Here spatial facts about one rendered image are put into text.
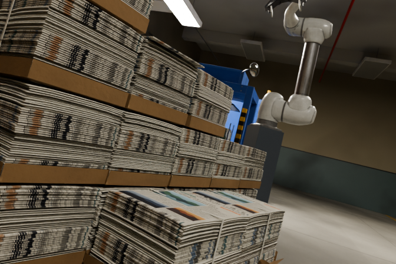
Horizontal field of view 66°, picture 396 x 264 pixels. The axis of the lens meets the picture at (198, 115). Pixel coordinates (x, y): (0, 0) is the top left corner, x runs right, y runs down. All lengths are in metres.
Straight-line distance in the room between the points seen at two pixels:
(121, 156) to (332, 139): 10.33
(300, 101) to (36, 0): 1.77
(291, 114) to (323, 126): 8.86
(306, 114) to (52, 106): 1.75
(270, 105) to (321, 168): 8.82
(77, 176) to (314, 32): 1.86
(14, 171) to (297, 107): 1.82
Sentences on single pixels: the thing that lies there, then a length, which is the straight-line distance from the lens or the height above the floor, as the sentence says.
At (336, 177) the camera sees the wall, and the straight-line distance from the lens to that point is 11.05.
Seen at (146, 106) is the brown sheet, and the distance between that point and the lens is 0.98.
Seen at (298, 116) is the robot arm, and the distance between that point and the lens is 2.22.
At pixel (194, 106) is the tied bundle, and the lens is 1.16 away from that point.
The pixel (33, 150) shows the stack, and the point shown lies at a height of 0.68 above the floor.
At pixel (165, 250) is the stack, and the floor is 0.53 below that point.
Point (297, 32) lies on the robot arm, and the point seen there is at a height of 1.71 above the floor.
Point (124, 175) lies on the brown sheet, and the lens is 0.97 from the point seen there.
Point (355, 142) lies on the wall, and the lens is 11.17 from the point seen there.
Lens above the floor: 0.80
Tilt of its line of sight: 4 degrees up
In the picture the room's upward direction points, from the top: 14 degrees clockwise
